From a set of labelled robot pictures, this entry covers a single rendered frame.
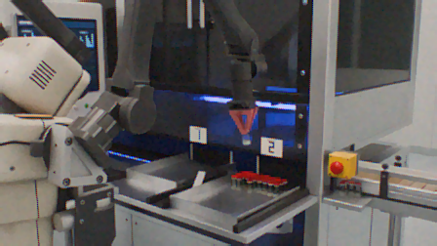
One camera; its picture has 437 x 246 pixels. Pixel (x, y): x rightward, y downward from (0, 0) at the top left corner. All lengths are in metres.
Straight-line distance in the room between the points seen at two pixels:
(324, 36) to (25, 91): 0.88
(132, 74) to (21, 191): 0.34
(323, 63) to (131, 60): 0.71
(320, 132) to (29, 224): 0.89
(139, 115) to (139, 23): 0.18
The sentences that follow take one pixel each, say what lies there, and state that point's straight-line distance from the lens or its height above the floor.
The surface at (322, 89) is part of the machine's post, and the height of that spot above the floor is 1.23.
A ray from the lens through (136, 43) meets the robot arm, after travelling 0.89.
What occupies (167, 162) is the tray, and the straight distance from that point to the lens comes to 1.82.
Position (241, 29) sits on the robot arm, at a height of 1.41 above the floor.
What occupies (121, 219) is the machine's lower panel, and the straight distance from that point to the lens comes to 2.24.
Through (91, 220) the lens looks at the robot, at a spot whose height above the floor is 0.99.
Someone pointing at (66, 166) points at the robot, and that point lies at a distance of 0.83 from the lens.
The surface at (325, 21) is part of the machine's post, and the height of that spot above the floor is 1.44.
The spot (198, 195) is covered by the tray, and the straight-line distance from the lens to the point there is 1.46.
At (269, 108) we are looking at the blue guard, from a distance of 1.52.
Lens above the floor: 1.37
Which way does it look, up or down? 11 degrees down
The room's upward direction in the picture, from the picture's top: straight up
